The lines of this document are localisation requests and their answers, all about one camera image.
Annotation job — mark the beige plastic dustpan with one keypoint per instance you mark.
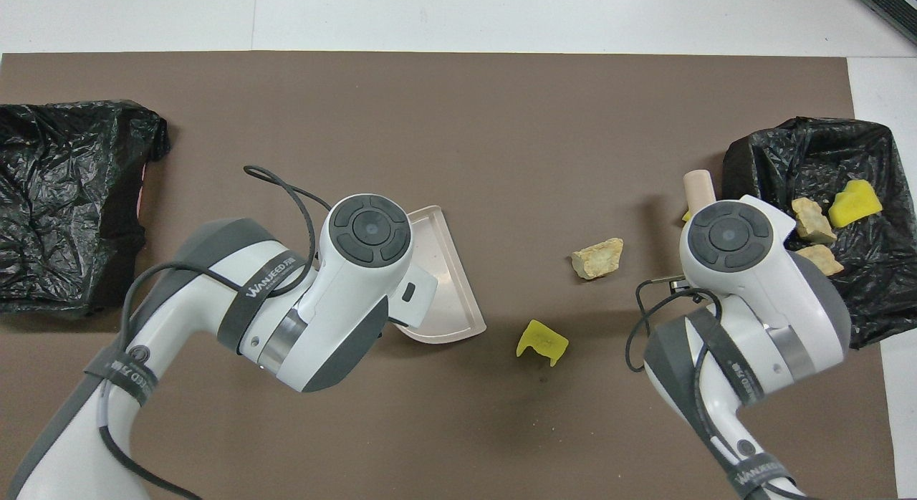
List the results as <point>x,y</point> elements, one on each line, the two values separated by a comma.
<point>451,292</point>

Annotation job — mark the pale torn bread chunk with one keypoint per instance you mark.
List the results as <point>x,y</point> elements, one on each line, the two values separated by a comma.
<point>597,258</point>

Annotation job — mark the beige hand brush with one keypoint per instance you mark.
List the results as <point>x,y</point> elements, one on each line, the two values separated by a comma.
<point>698,188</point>

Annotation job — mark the pale oval bread roll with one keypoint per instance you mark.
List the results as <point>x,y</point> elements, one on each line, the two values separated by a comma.
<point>824,260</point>

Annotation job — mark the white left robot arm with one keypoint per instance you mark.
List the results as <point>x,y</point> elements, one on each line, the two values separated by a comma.
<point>344,299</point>

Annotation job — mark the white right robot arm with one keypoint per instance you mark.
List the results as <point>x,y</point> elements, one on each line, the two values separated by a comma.
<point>759,292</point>

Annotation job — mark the black trash bag bin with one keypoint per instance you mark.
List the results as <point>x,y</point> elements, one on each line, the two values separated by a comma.
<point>57,199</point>
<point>881,271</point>

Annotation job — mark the brown table mat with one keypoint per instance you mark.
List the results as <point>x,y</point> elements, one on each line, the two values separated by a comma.
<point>501,113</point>

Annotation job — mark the dark grey ribbed panel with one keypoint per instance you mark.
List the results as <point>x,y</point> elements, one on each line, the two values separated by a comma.
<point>895,6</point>

